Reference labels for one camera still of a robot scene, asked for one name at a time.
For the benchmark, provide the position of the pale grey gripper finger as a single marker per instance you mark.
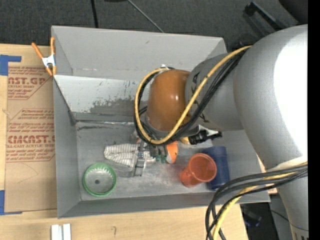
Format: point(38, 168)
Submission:
point(140, 166)

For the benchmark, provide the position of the white striped cloth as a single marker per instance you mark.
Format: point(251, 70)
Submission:
point(120, 154)

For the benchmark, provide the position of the orange and white toy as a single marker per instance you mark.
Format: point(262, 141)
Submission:
point(172, 152)

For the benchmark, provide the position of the orange plastic cup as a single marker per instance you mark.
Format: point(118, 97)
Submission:
point(198, 170)

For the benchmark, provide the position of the dark blue plastic cup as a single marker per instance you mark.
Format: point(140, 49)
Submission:
point(222, 164)

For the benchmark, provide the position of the grey metal bin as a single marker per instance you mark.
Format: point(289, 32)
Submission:
point(105, 59)

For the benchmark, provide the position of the brown cardboard board red print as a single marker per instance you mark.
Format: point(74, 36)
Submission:
point(30, 159)

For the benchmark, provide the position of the black cylinder on white bracket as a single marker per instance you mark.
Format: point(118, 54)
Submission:
point(200, 137)

